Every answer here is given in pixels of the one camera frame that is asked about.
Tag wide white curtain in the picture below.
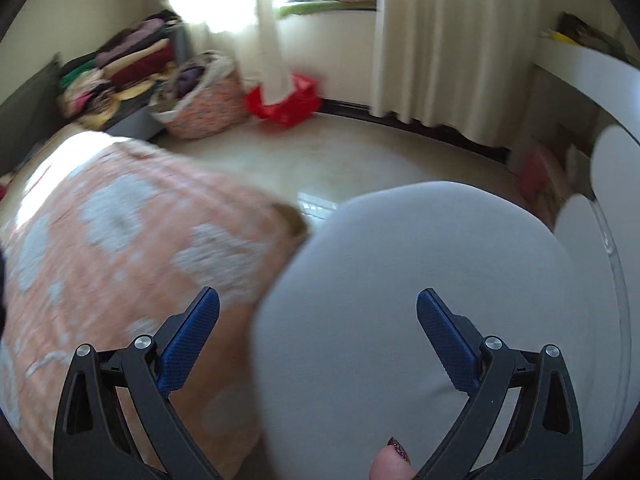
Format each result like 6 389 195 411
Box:
372 0 546 148

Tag white desk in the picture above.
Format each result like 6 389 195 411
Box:
530 35 640 126

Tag narrow white curtain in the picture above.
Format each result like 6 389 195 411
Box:
252 0 293 106

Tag laundry basket with clothes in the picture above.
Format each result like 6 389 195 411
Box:
150 50 251 141

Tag grey quilted headboard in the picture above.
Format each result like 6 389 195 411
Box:
0 55 63 176

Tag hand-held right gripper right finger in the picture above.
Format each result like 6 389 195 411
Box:
414 287 586 480

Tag pink bag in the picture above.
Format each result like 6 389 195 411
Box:
515 145 566 201

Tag person's right hand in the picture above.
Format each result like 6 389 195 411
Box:
369 436 416 480

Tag green window seat cushion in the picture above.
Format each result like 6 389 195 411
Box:
280 0 378 18

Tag stack of folded clothes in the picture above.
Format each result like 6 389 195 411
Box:
57 12 181 121

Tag yellow and brown papers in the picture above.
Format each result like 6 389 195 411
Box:
540 12 631 53

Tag red plastic bag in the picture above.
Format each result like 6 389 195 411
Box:
245 74 321 128

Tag orange plaid tufted blanket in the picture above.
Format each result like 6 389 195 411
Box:
0 135 311 480

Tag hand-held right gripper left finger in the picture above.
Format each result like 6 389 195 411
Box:
52 286 226 480

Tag grey round seat cushion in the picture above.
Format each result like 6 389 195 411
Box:
250 180 596 480

